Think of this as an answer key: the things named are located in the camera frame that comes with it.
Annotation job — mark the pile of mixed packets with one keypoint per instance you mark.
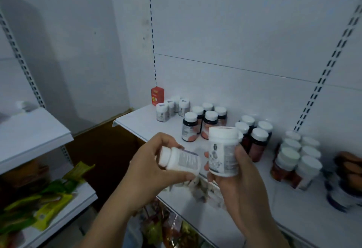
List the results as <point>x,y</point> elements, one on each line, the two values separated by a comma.
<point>161,228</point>

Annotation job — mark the white metal shelf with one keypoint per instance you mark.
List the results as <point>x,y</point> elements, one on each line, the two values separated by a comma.
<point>147,120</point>
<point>34,132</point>

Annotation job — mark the white bottle pale label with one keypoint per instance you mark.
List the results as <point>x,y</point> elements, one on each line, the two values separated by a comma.
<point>183,160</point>

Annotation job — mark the pile of snack bags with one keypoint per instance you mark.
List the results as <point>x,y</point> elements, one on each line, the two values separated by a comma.
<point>51,211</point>

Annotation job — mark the red carton box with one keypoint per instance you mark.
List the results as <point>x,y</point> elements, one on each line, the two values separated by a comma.
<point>157,96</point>

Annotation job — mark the person's right hand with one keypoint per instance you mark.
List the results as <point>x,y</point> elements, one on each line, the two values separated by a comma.
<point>243,194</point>

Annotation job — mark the purple label brown-cap bottle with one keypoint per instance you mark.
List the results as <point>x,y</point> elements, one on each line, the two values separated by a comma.
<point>346,157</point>
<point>348,168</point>
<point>342,197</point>

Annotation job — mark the person's left hand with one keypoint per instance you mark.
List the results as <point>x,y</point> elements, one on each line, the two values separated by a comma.
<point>144,177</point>

